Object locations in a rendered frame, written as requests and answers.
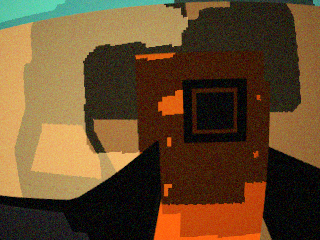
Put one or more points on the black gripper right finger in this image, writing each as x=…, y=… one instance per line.
x=292, y=198

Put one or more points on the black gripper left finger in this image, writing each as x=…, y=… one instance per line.
x=123, y=207

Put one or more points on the orange rectangular block with dark square frame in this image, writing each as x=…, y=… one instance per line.
x=210, y=113

